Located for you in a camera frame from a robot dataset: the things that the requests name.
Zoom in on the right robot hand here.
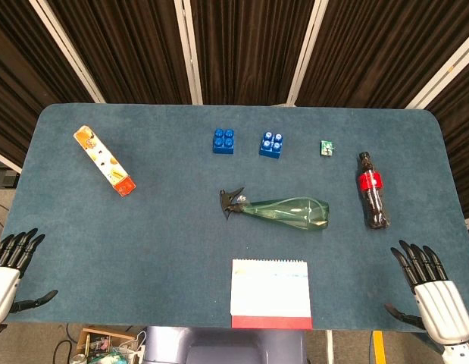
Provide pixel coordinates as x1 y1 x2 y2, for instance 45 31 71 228
383 239 469 347

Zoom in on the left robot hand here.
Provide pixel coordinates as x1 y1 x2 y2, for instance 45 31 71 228
0 227 59 331

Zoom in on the green transparent spray bottle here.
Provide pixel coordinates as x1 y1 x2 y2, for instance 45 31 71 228
219 186 330 234

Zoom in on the cola bottle with red label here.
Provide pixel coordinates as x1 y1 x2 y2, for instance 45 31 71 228
356 151 391 230

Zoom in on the yellow floor tape strip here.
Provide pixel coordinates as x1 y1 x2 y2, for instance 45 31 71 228
372 330 387 364

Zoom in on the cardboard box with clutter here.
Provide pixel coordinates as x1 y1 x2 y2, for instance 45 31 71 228
69 326 147 364

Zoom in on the orange snack carton box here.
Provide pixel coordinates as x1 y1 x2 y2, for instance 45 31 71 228
73 125 137 199

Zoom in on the white red desk calendar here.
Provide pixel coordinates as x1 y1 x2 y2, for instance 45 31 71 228
230 259 314 330

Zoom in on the blue felt table cloth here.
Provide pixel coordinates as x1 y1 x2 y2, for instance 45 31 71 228
2 103 469 334

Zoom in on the grey robot torso base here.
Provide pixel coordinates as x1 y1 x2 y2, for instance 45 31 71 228
142 325 308 364

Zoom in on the blue building block white print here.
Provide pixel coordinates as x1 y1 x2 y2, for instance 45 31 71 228
258 130 284 158

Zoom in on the plain blue building block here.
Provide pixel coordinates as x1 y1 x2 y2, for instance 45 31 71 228
212 128 236 155

